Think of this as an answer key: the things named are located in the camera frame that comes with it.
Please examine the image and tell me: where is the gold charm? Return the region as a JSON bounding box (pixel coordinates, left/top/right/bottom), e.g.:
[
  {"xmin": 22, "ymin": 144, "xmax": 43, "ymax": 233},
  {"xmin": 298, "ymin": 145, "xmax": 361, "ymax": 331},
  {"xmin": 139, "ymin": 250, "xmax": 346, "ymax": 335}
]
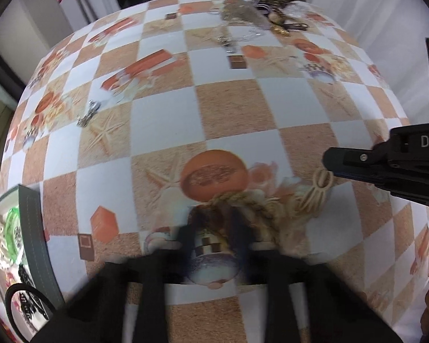
[{"xmin": 270, "ymin": 25, "xmax": 291, "ymax": 36}]

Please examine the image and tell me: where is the grey jewelry tray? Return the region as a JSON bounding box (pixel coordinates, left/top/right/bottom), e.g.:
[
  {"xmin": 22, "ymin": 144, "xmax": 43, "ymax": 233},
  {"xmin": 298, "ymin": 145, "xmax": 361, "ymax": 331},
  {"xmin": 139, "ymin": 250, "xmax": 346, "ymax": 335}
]
[{"xmin": 0, "ymin": 184, "xmax": 67, "ymax": 329}]

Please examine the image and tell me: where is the green translucent bangle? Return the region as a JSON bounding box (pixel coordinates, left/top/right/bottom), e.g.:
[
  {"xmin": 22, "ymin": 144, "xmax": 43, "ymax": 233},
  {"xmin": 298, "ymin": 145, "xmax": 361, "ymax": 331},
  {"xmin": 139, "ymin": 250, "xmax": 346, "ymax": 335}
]
[{"xmin": 4, "ymin": 207, "xmax": 24, "ymax": 262}]

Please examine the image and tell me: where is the cream bow hair clip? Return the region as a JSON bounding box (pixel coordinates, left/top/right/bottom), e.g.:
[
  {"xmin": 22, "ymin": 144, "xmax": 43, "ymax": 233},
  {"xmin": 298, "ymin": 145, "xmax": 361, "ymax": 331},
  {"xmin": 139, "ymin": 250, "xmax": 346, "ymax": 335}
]
[{"xmin": 296, "ymin": 167, "xmax": 334, "ymax": 217}]

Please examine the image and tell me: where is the clear crystal chain keyring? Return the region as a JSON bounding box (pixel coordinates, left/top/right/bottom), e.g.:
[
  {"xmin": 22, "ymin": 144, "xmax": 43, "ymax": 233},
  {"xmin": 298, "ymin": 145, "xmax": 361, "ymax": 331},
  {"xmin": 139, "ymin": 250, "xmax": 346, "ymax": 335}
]
[{"xmin": 214, "ymin": 26, "xmax": 264, "ymax": 54}]

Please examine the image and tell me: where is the black beaded hair clip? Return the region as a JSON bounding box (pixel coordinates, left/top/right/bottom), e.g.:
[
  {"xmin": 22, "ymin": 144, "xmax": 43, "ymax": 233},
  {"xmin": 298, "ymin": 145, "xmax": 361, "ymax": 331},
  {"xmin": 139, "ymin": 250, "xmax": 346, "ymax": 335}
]
[{"xmin": 18, "ymin": 264, "xmax": 49, "ymax": 320}]

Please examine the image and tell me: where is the beige braided bracelet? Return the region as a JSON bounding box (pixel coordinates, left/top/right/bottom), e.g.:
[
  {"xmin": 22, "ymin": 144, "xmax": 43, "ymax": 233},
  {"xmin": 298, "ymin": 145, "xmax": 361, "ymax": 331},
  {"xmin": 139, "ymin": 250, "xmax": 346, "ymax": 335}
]
[{"xmin": 205, "ymin": 189, "xmax": 295, "ymax": 251}]

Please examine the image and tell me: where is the small silver charm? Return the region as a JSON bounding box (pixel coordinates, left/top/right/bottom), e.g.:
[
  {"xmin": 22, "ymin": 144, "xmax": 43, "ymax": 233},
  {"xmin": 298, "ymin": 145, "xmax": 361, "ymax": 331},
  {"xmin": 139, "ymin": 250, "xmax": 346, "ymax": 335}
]
[{"xmin": 76, "ymin": 101, "xmax": 101, "ymax": 128}]

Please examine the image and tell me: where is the checkered printed tablecloth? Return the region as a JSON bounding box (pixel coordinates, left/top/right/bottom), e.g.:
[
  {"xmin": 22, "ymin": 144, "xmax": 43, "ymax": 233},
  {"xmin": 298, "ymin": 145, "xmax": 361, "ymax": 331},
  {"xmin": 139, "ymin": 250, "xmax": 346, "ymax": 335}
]
[{"xmin": 0, "ymin": 0, "xmax": 429, "ymax": 326}]

